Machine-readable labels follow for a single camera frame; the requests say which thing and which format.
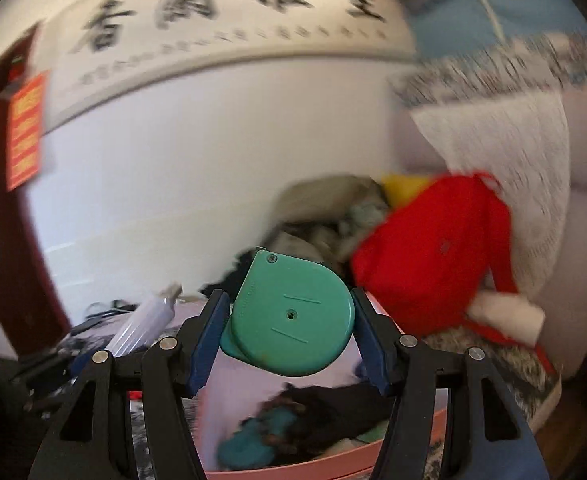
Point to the lilac quilted sheet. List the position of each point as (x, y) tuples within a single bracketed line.
[(188, 312)]

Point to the white lace cloth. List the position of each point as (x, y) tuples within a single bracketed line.
[(513, 170)]

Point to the white fluffy cloth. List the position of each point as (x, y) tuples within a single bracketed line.
[(508, 317)]

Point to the blue cloth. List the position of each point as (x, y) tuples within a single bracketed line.
[(523, 5)]

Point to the grey garment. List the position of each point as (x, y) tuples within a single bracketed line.
[(353, 230)]

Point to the yellow cloth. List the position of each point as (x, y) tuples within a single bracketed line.
[(403, 190)]

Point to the olive garment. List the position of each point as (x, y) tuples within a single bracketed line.
[(318, 197)]

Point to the dark wooden door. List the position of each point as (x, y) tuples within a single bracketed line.
[(8, 270)]

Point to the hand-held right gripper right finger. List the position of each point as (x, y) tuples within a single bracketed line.
[(373, 345)]

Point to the black cloth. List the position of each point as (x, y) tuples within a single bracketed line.
[(343, 410)]

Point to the black garment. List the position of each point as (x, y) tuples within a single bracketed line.
[(228, 275)]

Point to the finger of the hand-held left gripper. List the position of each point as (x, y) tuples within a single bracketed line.
[(81, 364)]

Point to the green tape measure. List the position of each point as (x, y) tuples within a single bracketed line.
[(293, 315)]

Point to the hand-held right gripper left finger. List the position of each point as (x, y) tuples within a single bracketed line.
[(204, 345)]

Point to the blue plush toy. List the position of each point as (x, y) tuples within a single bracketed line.
[(253, 442)]

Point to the calligraphy wall poster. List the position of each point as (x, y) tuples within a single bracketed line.
[(223, 55)]

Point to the grey ribbed cup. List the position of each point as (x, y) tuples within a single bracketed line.
[(141, 325)]

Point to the grey mottled blanket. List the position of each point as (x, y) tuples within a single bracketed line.
[(493, 367)]

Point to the pink cardboard box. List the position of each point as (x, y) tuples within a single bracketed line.
[(323, 469)]

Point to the red jacket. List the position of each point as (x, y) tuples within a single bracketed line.
[(423, 265)]

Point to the red paper notice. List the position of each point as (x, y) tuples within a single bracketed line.
[(26, 130)]

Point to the patterned pillow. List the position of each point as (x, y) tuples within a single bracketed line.
[(498, 67)]

